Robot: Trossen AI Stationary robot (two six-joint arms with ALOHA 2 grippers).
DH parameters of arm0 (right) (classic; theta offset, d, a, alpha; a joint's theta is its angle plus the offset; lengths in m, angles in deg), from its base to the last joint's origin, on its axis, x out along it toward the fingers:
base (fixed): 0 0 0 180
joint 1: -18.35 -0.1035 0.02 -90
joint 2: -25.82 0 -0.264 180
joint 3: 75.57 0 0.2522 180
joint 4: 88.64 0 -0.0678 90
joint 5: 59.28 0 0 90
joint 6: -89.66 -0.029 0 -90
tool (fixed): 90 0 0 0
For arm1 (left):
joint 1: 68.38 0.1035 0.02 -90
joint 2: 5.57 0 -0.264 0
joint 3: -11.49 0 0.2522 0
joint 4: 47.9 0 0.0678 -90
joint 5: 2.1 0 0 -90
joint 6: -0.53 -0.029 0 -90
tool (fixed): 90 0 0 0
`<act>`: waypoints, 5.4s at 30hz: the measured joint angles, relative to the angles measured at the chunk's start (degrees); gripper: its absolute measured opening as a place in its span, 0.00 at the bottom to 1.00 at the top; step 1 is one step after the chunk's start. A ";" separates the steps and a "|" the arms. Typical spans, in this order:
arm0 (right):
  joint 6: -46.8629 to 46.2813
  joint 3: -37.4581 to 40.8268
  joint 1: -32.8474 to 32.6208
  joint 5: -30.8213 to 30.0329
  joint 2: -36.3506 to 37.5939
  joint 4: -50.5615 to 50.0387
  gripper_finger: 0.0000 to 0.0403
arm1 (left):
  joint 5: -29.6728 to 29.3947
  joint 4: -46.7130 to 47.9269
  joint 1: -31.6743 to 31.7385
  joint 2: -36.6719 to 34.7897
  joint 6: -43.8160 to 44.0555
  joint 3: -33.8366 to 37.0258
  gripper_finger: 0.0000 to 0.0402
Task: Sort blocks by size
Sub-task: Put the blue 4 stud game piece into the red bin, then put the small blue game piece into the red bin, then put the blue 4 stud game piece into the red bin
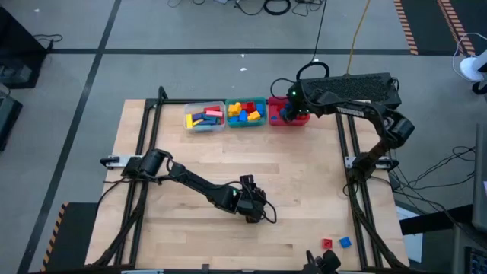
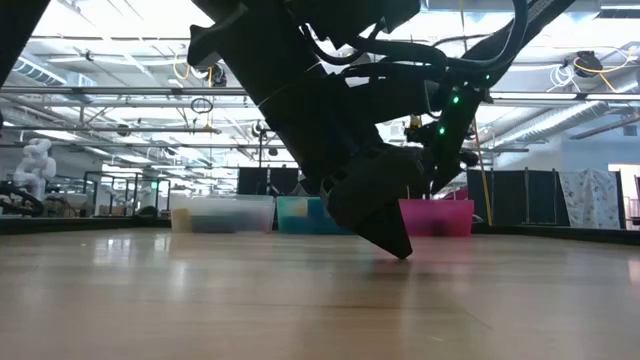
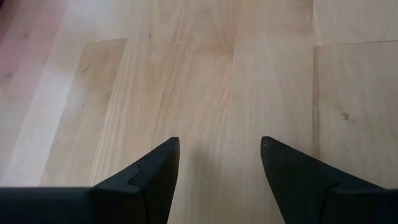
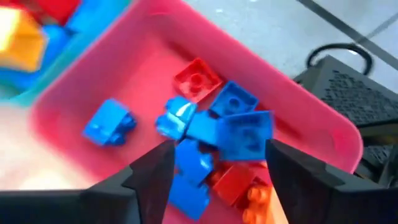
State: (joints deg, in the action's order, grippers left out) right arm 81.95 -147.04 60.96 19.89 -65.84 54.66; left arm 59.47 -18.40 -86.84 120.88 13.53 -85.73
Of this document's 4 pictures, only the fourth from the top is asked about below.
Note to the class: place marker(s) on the medium red block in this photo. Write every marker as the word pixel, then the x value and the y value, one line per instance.
pixel 57 9

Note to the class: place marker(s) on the small red block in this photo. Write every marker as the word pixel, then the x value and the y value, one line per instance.
pixel 197 79
pixel 233 183

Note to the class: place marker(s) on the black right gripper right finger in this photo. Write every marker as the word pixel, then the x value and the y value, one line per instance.
pixel 304 193

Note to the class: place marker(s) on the medium blue block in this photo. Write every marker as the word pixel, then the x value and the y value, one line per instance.
pixel 56 43
pixel 93 15

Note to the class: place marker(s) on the small orange block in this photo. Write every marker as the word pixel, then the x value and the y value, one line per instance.
pixel 258 202

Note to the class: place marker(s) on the black computer tower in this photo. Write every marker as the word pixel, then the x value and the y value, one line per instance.
pixel 351 93

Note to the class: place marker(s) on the teal plastic bin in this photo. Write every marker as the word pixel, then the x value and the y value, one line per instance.
pixel 77 46

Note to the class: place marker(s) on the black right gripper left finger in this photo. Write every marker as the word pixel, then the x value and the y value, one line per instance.
pixel 143 193

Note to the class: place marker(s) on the medium yellow block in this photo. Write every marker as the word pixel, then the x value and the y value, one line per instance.
pixel 20 40

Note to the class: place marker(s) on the red plastic bin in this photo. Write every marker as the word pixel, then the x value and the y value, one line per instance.
pixel 140 68

